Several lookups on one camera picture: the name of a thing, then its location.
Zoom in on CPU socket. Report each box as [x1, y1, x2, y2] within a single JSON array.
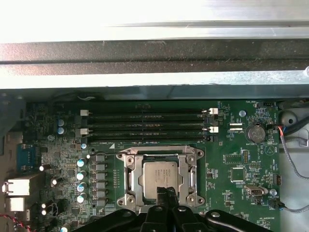
[[115, 144, 206, 211]]

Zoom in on RAM slot black clips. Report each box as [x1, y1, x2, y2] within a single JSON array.
[[74, 116, 215, 126], [81, 134, 215, 144]]

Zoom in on grey sleeved wire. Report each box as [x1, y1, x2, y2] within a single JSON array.
[[270, 200, 309, 215]]

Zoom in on grey braided fan wire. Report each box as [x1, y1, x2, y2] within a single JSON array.
[[277, 125, 309, 181]]

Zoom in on metal locking lever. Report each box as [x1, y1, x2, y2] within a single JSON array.
[[86, 150, 123, 159], [189, 164, 198, 194]]

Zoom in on green motherboard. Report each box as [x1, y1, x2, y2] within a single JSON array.
[[24, 100, 282, 232]]

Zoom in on silver CPU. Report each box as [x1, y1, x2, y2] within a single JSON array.
[[142, 159, 181, 198]]

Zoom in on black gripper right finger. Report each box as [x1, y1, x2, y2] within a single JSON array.
[[168, 186, 263, 232]]

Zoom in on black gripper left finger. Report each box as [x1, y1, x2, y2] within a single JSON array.
[[72, 186, 170, 232]]

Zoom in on black PC case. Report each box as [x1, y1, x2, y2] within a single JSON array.
[[0, 41, 309, 232]]

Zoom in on RAM slot white clips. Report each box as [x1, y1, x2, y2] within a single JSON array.
[[74, 126, 219, 135], [79, 108, 219, 117]]

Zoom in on thick black cables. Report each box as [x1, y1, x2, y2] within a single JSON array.
[[282, 106, 309, 141]]

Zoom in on round coin battery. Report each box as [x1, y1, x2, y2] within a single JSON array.
[[245, 123, 266, 144]]

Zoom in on red black twisted wire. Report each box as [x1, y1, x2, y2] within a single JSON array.
[[0, 214, 32, 230]]

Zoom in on metal socket cover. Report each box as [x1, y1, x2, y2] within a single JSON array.
[[124, 145, 197, 206]]

